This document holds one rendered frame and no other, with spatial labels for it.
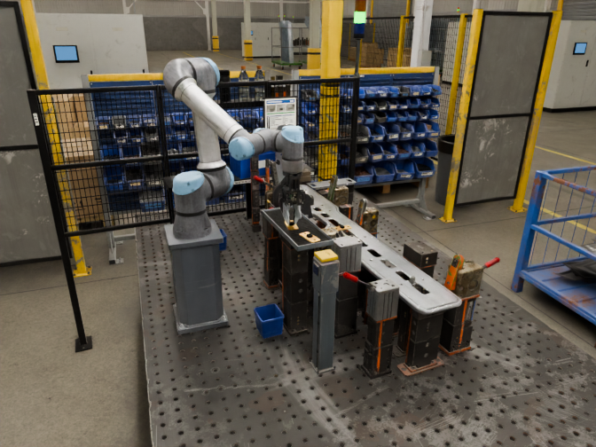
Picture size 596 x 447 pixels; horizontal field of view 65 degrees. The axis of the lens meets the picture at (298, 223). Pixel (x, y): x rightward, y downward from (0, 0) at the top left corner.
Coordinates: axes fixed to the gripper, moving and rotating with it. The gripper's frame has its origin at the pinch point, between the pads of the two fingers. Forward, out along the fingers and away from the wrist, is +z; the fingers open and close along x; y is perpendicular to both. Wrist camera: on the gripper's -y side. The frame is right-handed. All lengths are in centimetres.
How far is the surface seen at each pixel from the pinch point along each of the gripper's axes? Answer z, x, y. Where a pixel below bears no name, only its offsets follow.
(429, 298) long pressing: 18, 41, 35
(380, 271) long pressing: 18.0, 31.7, 13.8
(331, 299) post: 18.1, 7.9, 28.4
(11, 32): -62, -142, -202
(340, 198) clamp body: 19, 42, -70
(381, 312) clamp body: 20.5, 23.3, 36.0
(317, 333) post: 32.1, 3.6, 27.0
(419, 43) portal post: -47, 267, -451
